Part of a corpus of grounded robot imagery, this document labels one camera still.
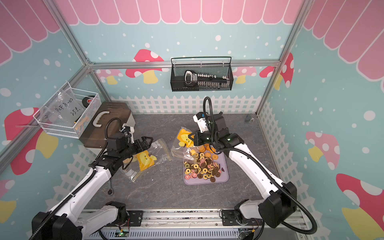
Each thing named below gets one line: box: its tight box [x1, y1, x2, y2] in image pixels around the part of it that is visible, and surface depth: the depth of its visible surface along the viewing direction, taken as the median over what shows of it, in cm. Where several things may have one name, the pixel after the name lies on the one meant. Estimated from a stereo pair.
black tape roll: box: [82, 95, 95, 108], surface depth 82 cm
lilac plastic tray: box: [183, 152, 229, 185], surface depth 89 cm
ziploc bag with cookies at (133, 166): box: [122, 145, 161, 183], surface depth 91 cm
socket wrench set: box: [184, 70, 231, 88], surface depth 91 cm
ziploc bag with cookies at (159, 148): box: [148, 138, 173, 165], surface depth 96 cm
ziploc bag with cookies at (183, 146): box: [171, 126, 197, 160], surface depth 76 cm
